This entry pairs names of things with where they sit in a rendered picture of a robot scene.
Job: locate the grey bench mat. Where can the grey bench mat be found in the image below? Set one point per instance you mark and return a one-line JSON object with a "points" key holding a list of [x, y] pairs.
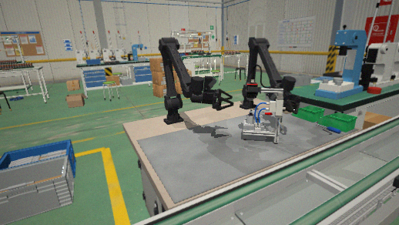
{"points": [[192, 161]]}

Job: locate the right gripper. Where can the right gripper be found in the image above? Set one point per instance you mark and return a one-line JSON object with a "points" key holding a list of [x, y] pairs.
{"points": [[217, 105]]}

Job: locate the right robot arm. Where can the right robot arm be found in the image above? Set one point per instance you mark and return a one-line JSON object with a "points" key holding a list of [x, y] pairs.
{"points": [[192, 87]]}

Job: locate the green plastic bin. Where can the green plastic bin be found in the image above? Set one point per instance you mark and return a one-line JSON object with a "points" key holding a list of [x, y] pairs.
{"points": [[308, 113], [338, 120]]}

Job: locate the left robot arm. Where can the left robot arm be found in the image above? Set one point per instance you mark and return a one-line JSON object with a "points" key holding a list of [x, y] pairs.
{"points": [[275, 79]]}

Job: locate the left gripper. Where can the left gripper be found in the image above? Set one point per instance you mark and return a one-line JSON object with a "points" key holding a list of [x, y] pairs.
{"points": [[294, 100]]}

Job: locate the grey support column with black and yellow hazard stripes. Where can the grey support column with black and yellow hazard stripes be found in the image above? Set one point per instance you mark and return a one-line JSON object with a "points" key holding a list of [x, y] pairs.
{"points": [[101, 30]]}

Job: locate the blue-handled screwdriver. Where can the blue-handled screwdriver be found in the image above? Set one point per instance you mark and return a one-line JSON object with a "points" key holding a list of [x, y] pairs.
{"points": [[334, 129]]}

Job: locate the green-topped workbench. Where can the green-topped workbench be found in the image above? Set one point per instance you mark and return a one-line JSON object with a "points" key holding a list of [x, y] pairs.
{"points": [[370, 106]]}

